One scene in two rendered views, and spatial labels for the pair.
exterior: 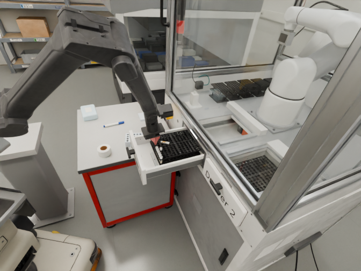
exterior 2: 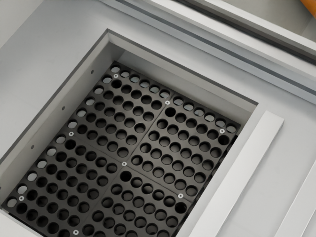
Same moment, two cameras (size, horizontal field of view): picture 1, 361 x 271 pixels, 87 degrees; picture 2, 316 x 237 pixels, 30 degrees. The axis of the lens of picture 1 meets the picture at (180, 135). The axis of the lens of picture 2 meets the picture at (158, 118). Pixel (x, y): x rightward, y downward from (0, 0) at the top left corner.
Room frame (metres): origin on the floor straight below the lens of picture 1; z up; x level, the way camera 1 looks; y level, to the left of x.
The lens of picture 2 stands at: (0.85, -0.48, 1.50)
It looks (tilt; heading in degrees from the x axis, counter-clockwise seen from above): 61 degrees down; 151
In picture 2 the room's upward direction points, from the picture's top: 4 degrees counter-clockwise
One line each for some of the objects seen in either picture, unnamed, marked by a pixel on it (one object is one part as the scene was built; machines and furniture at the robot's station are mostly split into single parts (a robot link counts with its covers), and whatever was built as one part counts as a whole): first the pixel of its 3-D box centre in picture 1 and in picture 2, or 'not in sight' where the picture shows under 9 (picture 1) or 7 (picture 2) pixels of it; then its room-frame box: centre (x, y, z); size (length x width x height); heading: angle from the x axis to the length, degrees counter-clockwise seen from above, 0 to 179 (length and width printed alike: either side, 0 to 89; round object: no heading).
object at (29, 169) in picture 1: (36, 178); not in sight; (0.80, 1.00, 0.38); 0.30 x 0.30 x 0.76; 25
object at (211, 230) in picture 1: (243, 180); not in sight; (0.95, -0.51, 0.40); 1.03 x 0.95 x 0.80; 26
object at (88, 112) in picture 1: (88, 112); not in sight; (1.12, 0.67, 0.78); 0.15 x 0.10 x 0.04; 31
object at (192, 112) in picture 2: not in sight; (171, 98); (0.54, -0.29, 0.90); 0.18 x 0.02 x 0.01; 26
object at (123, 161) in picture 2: not in sight; (126, 175); (0.59, -0.38, 0.87); 0.22 x 0.18 x 0.06; 116
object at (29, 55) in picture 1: (35, 56); not in sight; (3.65, 2.93, 0.22); 0.40 x 0.30 x 0.17; 115
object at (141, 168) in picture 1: (137, 155); not in sight; (0.65, 0.21, 0.87); 0.29 x 0.02 x 0.11; 26
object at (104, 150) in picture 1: (104, 150); not in sight; (0.76, 0.42, 0.78); 0.07 x 0.07 x 0.04
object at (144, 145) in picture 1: (175, 148); not in sight; (0.75, 0.02, 0.86); 0.40 x 0.26 x 0.06; 116
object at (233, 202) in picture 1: (221, 189); not in sight; (0.50, -0.20, 0.87); 0.29 x 0.02 x 0.11; 26
